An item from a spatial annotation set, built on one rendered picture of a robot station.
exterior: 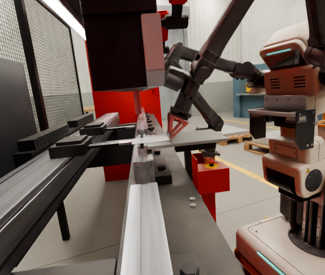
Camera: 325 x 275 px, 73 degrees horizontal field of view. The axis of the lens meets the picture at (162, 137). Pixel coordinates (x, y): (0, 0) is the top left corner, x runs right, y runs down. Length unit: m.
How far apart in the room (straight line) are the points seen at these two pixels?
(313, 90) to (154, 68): 0.87
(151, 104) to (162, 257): 2.68
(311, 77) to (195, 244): 0.81
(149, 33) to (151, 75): 0.04
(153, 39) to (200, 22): 9.43
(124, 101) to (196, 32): 6.94
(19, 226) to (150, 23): 0.42
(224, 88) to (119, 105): 7.44
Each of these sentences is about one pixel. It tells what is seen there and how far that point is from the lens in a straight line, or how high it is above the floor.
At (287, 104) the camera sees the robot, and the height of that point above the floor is 1.06.
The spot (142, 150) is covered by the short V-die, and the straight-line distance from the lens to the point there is 0.71.
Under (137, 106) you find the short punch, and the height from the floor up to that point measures 1.12.
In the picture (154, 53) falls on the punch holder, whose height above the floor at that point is 1.21.
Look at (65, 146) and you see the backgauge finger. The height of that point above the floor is 1.02.
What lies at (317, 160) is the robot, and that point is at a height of 0.82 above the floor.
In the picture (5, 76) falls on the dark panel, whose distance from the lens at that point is 1.07.
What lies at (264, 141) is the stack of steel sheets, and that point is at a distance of 3.98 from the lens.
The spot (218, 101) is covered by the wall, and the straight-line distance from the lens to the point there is 9.79.
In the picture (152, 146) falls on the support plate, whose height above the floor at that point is 1.00.
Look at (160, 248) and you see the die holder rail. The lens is 0.32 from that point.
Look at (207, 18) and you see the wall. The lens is 9.91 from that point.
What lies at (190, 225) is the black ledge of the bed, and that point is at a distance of 0.53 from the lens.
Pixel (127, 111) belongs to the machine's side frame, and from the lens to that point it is 2.93.
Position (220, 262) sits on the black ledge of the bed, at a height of 0.87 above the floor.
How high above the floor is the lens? 1.17
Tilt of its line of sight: 12 degrees down
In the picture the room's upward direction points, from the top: 5 degrees counter-clockwise
